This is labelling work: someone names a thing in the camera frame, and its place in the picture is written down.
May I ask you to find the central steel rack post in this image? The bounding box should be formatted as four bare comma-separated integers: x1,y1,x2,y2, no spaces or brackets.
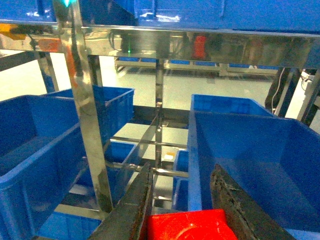
53,0,113,213

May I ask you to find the blue bin rear right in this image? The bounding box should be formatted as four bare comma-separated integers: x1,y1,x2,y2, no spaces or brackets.
190,94,276,117

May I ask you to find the large blue left bin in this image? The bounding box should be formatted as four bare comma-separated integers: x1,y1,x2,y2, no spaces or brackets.
0,95,88,240

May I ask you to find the blue lower bin left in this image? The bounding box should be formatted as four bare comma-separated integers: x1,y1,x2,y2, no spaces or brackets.
76,142,141,205

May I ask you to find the blue lower bin right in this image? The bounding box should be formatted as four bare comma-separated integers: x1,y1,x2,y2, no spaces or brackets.
171,150,189,212

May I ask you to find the red block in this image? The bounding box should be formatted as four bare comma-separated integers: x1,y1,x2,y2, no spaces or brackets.
147,209,237,240

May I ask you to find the blue bin rear left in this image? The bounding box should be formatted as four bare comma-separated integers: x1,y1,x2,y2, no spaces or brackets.
46,85,136,146

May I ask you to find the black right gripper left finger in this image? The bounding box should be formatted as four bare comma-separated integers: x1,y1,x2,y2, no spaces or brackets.
89,163,153,240

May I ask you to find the large blue bin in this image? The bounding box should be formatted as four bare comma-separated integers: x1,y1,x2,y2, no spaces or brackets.
0,95,88,240
187,111,320,232

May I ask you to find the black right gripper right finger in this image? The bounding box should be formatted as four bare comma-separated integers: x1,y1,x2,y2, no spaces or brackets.
210,164,294,240

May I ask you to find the large blue right bin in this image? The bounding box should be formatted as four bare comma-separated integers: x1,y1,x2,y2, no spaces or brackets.
187,111,320,232

